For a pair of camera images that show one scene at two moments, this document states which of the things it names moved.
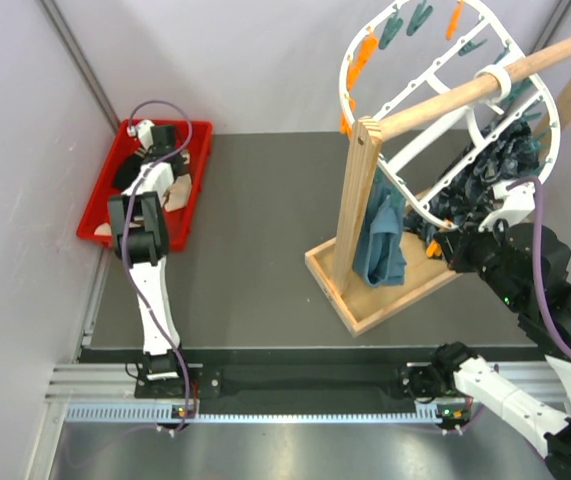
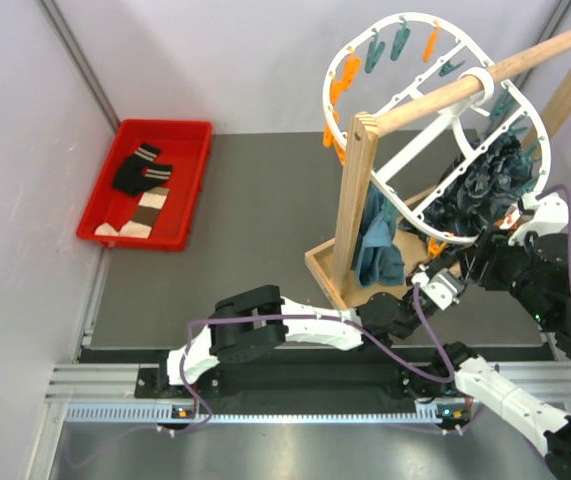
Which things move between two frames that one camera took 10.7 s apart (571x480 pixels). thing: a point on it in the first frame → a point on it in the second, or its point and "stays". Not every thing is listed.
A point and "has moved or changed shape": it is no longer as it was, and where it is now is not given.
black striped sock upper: (128, 170) stays
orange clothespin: (433, 249) stays
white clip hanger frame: (460, 107) has moved or changed shape
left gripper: (147, 152) → (433, 275)
